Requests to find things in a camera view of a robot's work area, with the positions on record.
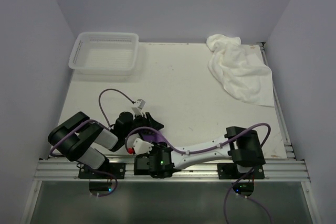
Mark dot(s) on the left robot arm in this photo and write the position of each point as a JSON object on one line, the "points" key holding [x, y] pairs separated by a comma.
{"points": [[74, 137]]}

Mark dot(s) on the white plastic basket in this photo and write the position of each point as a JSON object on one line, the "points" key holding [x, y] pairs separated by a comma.
{"points": [[104, 53]]}

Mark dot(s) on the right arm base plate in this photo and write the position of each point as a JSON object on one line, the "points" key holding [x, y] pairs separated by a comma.
{"points": [[233, 171]]}

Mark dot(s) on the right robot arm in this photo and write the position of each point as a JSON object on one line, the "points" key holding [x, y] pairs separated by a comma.
{"points": [[240, 145]]}

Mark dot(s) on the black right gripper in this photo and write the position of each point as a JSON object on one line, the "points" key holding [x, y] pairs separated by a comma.
{"points": [[157, 146]]}

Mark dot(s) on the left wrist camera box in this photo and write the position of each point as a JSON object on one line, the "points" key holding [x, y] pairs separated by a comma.
{"points": [[138, 106]]}

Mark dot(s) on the aluminium mounting rail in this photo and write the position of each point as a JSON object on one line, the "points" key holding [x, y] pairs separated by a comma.
{"points": [[275, 170]]}

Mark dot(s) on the purple and black towel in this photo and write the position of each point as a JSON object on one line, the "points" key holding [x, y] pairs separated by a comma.
{"points": [[153, 137]]}

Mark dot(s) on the white towel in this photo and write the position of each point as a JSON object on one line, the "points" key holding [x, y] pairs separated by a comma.
{"points": [[244, 76]]}

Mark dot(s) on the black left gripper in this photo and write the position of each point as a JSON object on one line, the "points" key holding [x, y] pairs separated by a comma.
{"points": [[148, 121]]}

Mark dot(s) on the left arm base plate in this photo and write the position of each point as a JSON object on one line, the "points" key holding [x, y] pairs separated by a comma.
{"points": [[116, 169]]}

